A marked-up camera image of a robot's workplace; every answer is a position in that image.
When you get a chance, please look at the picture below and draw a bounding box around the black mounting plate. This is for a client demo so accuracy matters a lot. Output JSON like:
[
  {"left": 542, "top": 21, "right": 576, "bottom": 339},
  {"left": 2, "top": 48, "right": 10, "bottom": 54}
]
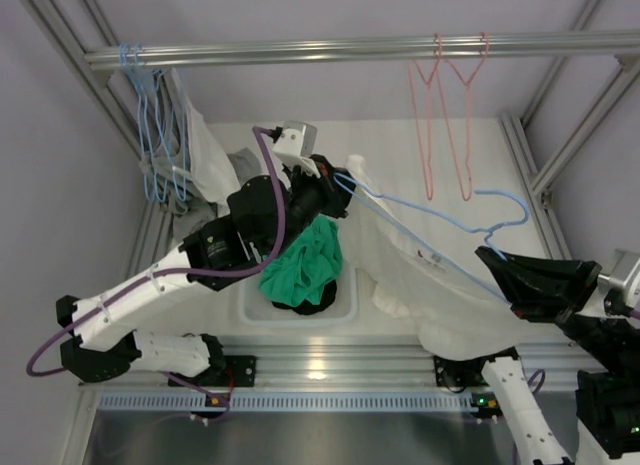
[
  {"left": 433, "top": 356, "right": 486, "bottom": 390},
  {"left": 220, "top": 355, "right": 258, "bottom": 388}
]

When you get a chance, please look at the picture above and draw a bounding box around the white tank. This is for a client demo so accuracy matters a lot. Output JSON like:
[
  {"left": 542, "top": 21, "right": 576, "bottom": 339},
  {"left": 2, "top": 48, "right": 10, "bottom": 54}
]
[
  {"left": 170, "top": 69, "right": 241, "bottom": 214},
  {"left": 339, "top": 154, "right": 560, "bottom": 360}
]

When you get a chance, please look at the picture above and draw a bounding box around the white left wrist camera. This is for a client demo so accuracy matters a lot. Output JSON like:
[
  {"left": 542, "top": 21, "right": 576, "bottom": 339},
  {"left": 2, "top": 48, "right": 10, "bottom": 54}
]
[{"left": 272, "top": 121, "right": 317, "bottom": 174}]

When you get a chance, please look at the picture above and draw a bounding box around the white plastic laundry basket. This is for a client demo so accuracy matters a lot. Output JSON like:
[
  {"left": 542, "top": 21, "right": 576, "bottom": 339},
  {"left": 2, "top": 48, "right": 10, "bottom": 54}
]
[{"left": 237, "top": 262, "right": 360, "bottom": 327}]

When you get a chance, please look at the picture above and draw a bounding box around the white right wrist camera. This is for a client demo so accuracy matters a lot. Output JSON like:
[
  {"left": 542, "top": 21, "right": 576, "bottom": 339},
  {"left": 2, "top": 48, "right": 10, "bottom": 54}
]
[{"left": 598, "top": 249, "right": 639, "bottom": 320}]

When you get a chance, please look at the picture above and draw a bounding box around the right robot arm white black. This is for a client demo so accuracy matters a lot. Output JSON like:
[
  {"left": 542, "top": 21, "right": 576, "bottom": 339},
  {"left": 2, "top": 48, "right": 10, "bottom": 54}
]
[{"left": 465, "top": 246, "right": 639, "bottom": 464}]

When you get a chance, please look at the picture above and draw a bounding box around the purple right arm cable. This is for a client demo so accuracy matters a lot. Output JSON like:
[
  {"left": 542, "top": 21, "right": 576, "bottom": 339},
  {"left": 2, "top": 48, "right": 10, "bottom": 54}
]
[{"left": 512, "top": 307, "right": 640, "bottom": 465}]

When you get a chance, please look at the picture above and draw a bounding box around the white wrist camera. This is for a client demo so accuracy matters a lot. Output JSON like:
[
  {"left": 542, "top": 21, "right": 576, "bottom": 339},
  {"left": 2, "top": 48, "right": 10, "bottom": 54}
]
[
  {"left": 272, "top": 121, "right": 317, "bottom": 174},
  {"left": 598, "top": 249, "right": 639, "bottom": 320}
]

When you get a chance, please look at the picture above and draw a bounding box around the black tank top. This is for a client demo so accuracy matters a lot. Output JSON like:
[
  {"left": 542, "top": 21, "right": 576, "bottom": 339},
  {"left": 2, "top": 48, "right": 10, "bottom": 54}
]
[{"left": 269, "top": 279, "right": 340, "bottom": 317}]

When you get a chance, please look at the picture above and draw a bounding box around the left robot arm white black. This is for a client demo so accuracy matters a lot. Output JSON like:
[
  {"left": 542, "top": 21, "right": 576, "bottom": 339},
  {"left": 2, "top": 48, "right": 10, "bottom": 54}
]
[{"left": 56, "top": 155, "right": 352, "bottom": 385}]

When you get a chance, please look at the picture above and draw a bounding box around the grey slotted cable duct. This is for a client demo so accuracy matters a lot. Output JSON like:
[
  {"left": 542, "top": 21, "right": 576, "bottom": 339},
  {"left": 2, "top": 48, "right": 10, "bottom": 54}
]
[{"left": 98, "top": 391, "right": 478, "bottom": 413}]

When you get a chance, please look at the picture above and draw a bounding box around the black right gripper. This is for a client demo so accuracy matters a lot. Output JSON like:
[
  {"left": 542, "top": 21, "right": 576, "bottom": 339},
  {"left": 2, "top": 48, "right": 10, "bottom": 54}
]
[{"left": 475, "top": 245, "right": 631, "bottom": 376}]

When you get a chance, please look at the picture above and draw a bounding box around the green tank top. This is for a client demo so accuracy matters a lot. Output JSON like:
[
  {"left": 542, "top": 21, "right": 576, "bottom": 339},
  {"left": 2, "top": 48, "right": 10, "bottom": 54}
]
[{"left": 258, "top": 216, "right": 343, "bottom": 308}]

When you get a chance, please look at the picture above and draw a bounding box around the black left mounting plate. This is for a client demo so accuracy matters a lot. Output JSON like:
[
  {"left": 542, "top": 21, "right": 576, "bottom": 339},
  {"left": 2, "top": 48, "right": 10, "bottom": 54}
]
[{"left": 220, "top": 355, "right": 258, "bottom": 388}]

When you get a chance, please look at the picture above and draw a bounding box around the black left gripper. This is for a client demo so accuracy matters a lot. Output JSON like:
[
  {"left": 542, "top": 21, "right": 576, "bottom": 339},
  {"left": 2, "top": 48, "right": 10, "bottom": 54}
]
[{"left": 264, "top": 154, "right": 364, "bottom": 261}]

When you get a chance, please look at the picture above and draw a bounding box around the pink hanger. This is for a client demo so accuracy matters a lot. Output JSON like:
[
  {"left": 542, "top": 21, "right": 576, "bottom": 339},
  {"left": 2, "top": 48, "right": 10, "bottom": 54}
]
[
  {"left": 407, "top": 32, "right": 444, "bottom": 202},
  {"left": 439, "top": 30, "right": 491, "bottom": 202}
]

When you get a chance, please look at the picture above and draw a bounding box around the aluminium hanging rail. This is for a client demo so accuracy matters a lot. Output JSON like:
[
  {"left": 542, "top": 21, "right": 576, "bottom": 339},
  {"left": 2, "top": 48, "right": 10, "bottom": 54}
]
[{"left": 85, "top": 29, "right": 639, "bottom": 71}]

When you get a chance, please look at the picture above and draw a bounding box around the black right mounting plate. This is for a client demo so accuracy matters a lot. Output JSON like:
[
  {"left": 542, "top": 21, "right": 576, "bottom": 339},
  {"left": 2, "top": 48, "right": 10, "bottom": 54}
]
[{"left": 433, "top": 356, "right": 486, "bottom": 390}]

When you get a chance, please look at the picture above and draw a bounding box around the grey tank top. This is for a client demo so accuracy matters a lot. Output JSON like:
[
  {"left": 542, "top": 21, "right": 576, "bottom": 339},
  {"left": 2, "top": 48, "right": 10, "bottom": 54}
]
[{"left": 138, "top": 67, "right": 266, "bottom": 236}]

